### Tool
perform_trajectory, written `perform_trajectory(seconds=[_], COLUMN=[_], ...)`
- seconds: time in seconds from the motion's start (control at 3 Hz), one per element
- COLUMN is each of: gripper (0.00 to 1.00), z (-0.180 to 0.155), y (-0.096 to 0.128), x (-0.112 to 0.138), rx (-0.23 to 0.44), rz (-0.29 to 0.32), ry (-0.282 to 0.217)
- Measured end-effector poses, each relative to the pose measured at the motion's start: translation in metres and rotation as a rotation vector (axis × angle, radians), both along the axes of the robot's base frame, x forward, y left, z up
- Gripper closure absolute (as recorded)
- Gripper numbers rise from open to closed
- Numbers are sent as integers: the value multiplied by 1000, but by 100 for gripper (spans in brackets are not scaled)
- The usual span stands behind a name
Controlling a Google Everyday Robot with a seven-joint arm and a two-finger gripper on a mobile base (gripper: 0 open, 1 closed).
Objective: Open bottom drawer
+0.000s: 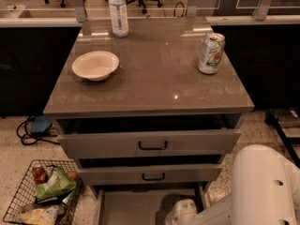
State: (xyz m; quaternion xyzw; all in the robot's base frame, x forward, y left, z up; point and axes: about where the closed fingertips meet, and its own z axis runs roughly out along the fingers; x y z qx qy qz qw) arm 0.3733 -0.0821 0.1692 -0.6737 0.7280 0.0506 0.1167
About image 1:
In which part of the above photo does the grey drawer cabinet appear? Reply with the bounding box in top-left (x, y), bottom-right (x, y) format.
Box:
top-left (42, 16), bottom-right (255, 204)

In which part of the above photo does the red apple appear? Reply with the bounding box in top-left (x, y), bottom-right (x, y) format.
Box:
top-left (68, 172), bottom-right (79, 181)

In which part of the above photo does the green white soda can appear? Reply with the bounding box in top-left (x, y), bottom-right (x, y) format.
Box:
top-left (199, 33), bottom-right (225, 74)

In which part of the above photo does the black cart frame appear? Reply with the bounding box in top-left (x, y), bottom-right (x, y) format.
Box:
top-left (265, 107), bottom-right (300, 168)

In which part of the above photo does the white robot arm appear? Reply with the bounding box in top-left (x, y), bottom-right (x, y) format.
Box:
top-left (164, 144), bottom-right (300, 225)

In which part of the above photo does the black wire basket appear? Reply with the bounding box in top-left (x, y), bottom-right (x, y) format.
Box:
top-left (3, 159), bottom-right (83, 225)

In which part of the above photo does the grey drawer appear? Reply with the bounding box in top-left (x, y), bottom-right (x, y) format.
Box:
top-left (79, 164), bottom-right (221, 186)
top-left (94, 184), bottom-right (206, 225)
top-left (58, 128), bottom-right (241, 158)

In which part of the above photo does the white bowl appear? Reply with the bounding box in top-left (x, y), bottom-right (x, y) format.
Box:
top-left (72, 51), bottom-right (119, 82)

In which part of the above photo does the red soda can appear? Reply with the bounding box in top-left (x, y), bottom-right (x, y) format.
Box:
top-left (32, 164), bottom-right (47, 185)

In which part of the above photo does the blue foot pedal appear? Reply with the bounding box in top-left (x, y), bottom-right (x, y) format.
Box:
top-left (30, 115), bottom-right (53, 135)

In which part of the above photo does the black floor cable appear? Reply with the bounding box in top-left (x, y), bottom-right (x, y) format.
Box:
top-left (16, 115), bottom-right (60, 146)

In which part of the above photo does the clear plastic water bottle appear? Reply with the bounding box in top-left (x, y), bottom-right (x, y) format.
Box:
top-left (109, 0), bottom-right (128, 38)

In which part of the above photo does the yellow snack bag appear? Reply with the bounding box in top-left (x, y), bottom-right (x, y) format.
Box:
top-left (20, 205), bottom-right (66, 225)

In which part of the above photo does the green chip bag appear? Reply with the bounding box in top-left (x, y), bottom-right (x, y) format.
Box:
top-left (35, 167), bottom-right (76, 202)

